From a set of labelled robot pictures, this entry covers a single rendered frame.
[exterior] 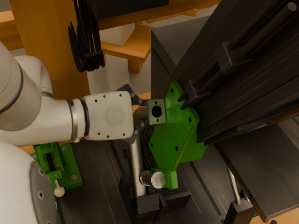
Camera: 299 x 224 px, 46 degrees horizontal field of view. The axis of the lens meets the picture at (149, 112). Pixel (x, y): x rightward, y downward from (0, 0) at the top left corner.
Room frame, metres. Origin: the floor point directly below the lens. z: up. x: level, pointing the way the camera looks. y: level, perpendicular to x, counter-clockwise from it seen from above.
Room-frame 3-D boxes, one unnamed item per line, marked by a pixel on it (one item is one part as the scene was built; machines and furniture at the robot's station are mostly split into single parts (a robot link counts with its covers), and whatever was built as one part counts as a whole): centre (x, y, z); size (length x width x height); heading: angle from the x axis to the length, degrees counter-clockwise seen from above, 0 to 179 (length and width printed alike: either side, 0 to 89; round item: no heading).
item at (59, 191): (0.48, 0.24, 0.96); 0.06 x 0.03 x 0.06; 21
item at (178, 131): (0.49, -0.08, 1.17); 0.13 x 0.12 x 0.20; 111
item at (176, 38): (0.75, -0.17, 1.07); 0.30 x 0.18 x 0.34; 111
